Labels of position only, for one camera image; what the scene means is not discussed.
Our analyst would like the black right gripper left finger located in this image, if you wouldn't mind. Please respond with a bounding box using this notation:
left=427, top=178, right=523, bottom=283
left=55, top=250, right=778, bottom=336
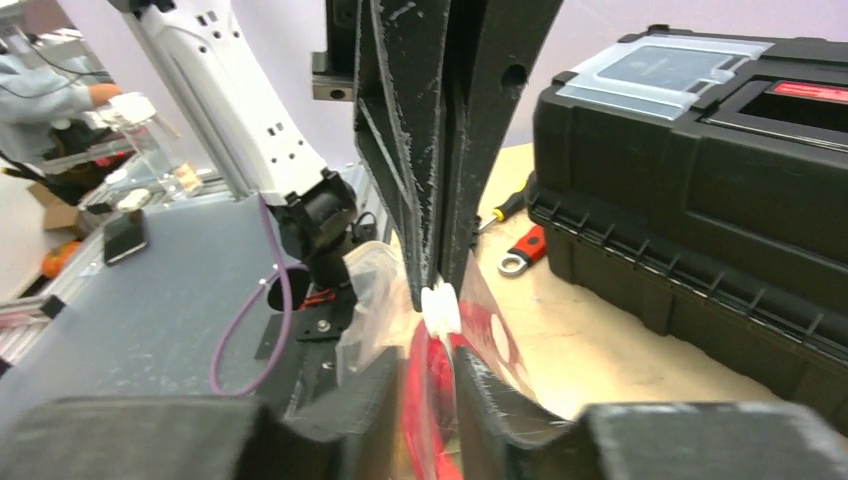
left=1, top=347, right=402, bottom=479

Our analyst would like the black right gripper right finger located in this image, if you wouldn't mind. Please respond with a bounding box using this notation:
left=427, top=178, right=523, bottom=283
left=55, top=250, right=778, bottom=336
left=454, top=347, right=847, bottom=479

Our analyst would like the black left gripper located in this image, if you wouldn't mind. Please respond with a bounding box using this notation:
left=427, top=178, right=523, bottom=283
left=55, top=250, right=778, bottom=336
left=311, top=0, right=561, bottom=309

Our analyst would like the red toy chili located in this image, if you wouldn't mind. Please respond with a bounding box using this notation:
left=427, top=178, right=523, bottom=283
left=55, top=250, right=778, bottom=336
left=400, top=300, right=495, bottom=479

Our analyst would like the clear zip top bag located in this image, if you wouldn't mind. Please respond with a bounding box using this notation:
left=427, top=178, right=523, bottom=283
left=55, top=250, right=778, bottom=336
left=336, top=242, right=571, bottom=479

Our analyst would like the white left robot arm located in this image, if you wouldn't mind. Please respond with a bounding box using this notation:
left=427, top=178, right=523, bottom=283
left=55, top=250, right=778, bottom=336
left=115, top=1, right=561, bottom=307

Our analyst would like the yellow black screwdriver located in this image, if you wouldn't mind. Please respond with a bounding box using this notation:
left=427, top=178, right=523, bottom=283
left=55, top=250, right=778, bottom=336
left=477, top=171, right=536, bottom=233

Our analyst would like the red adjustable wrench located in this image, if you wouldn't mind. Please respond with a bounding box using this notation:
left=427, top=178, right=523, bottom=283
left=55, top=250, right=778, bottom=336
left=498, top=225, right=547, bottom=277

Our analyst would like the black plastic toolbox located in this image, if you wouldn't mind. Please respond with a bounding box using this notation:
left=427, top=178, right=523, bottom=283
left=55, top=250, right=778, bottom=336
left=528, top=25, right=847, bottom=432

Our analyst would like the black smartphone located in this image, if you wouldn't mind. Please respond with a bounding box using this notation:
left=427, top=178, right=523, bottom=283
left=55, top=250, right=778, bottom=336
left=103, top=209, right=148, bottom=267

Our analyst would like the clear plastic container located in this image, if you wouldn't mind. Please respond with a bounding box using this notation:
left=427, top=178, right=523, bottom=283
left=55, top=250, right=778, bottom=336
left=96, top=92, right=204, bottom=200

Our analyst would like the orange object on floor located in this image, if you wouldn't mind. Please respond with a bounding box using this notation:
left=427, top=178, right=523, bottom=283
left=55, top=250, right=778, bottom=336
left=40, top=240, right=81, bottom=279

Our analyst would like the person in grey sleeve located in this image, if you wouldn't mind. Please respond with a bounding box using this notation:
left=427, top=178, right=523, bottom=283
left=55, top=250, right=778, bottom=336
left=1, top=54, right=122, bottom=164

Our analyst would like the aluminium frame rail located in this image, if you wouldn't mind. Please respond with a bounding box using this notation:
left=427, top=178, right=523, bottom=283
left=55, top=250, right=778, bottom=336
left=0, top=165, right=253, bottom=366

